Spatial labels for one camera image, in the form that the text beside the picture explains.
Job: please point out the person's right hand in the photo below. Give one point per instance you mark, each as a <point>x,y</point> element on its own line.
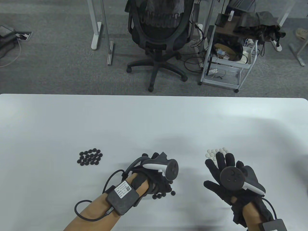
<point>226,196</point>

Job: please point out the person's left hand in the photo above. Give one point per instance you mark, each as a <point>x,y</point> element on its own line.
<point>156,182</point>

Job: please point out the mixed black white go stones pile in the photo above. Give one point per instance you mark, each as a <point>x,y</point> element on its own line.
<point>158,196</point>

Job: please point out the sorted white go stones group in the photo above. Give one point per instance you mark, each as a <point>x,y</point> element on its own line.
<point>211,152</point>

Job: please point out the sorted black go stones group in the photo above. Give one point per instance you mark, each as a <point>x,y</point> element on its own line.
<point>90,157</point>

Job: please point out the person's left forearm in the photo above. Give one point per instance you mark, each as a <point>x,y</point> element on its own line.
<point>96,216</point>

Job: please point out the grey white right hand controller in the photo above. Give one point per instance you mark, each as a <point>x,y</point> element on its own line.
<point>231,178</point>

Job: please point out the grey white hand controller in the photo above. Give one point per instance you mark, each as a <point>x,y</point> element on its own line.
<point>231,178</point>
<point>172,169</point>

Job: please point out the grey white left hand controller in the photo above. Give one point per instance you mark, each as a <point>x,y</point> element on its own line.
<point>172,169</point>

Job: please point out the white utility cart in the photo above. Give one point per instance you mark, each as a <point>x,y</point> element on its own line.
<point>221,83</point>

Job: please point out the black mesh office chair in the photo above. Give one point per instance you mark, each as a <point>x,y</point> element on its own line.
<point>156,51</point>

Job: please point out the grey metal floor foot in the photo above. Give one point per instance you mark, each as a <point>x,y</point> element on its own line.
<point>298,56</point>

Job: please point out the white desk leg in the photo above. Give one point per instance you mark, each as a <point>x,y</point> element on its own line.
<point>286,16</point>
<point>96,36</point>

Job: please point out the white power strip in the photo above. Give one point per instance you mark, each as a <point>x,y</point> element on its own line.
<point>276,45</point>

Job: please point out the black power adapter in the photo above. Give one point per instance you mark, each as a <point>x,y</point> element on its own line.
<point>196,13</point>

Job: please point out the black cloth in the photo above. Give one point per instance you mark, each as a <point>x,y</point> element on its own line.
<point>257,21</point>

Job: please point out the tan shoe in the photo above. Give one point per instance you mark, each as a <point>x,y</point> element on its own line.
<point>302,33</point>

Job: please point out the small white bottle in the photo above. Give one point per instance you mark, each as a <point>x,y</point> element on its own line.
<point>231,16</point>

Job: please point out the floor socket box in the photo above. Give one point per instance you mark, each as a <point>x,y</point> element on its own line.
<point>24,36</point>

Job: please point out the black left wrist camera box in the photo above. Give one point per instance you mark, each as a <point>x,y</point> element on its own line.
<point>122,198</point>

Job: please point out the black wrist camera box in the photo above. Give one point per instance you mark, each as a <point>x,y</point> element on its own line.
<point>122,198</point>
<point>275,225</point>

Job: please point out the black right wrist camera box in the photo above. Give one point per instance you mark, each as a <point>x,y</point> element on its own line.
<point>275,225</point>

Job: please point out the aluminium profile post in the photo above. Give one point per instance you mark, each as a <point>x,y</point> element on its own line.
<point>110,53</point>

